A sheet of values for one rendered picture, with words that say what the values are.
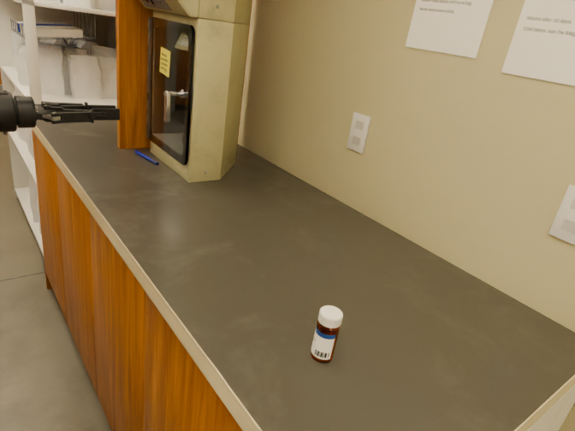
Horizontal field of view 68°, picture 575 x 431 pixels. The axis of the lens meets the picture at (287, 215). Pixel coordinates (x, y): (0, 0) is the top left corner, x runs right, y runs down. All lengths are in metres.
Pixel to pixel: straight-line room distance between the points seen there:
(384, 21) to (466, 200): 0.55
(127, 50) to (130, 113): 0.21
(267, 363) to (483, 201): 0.68
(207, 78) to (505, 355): 1.01
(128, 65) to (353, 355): 1.21
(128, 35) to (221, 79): 0.40
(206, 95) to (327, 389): 0.91
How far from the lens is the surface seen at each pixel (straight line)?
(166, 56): 1.44
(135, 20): 1.61
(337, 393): 0.70
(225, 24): 1.32
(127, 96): 1.63
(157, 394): 1.12
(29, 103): 1.21
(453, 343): 0.89
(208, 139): 1.36
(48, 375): 2.10
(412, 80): 1.25
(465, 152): 1.16
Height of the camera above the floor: 1.43
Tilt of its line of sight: 24 degrees down
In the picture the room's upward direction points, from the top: 9 degrees clockwise
